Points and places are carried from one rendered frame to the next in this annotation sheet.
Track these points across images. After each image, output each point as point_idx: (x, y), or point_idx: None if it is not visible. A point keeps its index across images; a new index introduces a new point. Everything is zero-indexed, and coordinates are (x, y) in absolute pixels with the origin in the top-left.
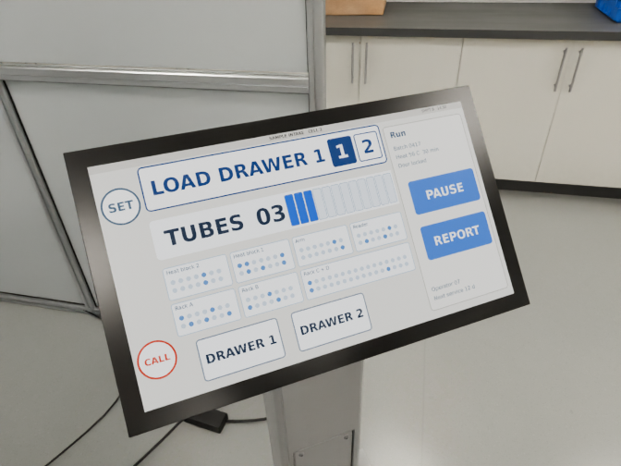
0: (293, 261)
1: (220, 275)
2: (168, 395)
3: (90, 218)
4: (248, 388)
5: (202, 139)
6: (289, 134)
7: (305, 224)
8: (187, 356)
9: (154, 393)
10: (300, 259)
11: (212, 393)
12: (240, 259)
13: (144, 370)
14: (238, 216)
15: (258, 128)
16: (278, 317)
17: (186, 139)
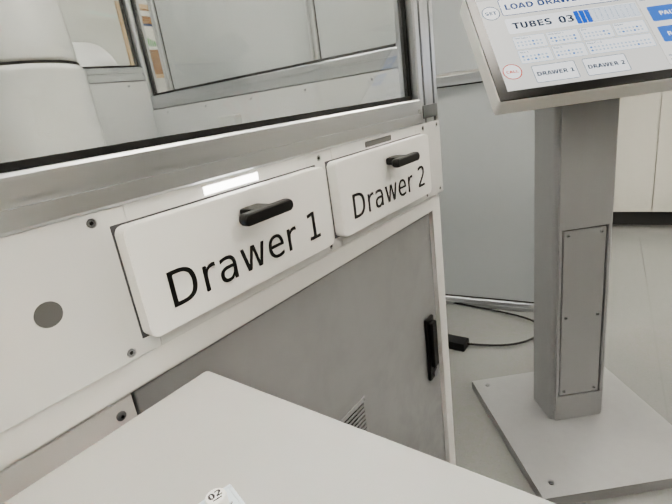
0: (580, 37)
1: (541, 41)
2: (519, 86)
3: (477, 17)
4: (560, 88)
5: None
6: None
7: (585, 23)
8: (527, 72)
9: (512, 84)
10: (584, 37)
11: (541, 88)
12: (551, 35)
13: (506, 75)
14: (549, 19)
15: None
16: (574, 60)
17: None
